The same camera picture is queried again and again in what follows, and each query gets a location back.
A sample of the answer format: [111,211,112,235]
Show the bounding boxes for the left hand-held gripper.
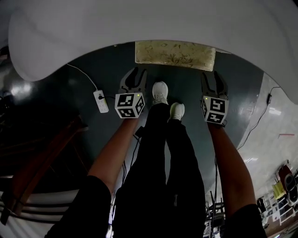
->
[114,66,148,119]

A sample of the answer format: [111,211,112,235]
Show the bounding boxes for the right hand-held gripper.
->
[200,70,230,124]

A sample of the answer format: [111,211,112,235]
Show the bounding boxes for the person's left forearm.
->
[87,117,141,194]

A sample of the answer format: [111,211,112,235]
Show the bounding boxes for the person's right forearm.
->
[208,122,254,218]

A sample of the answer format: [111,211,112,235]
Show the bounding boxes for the person's left white shoe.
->
[152,81,169,106]

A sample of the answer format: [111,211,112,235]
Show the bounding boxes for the person's white shoe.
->
[152,81,169,106]
[168,102,185,121]

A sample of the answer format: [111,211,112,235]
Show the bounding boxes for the white power strip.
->
[93,89,110,114]

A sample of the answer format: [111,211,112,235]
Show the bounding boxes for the person's right white shoe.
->
[168,102,185,121]

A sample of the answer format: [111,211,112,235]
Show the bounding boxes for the person's left leg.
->
[111,101,172,238]

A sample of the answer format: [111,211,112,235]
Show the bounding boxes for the person's leg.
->
[111,101,172,238]
[165,119,207,238]

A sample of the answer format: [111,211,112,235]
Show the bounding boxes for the person's right leg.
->
[165,119,207,238]

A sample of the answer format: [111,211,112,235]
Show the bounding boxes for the brown wooden staircase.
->
[0,113,89,224]

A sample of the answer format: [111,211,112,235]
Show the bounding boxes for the red white appliance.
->
[278,163,298,205]

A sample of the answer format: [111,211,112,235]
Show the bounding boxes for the yellow cloth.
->
[272,182,286,200]

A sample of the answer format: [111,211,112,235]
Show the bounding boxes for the black metal stand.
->
[204,190,227,238]

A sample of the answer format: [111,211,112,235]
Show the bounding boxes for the person's black shirt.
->
[45,175,269,238]

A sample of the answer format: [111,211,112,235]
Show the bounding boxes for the white metal rack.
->
[256,192,298,226]

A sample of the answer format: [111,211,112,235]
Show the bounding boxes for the black white striped mat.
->
[0,189,72,233]

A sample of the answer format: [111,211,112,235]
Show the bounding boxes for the black plug cable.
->
[97,94,117,102]

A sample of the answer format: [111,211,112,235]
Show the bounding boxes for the white power cable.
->
[67,63,99,91]

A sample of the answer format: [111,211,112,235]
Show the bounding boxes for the black power adaptor cable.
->
[237,86,282,150]

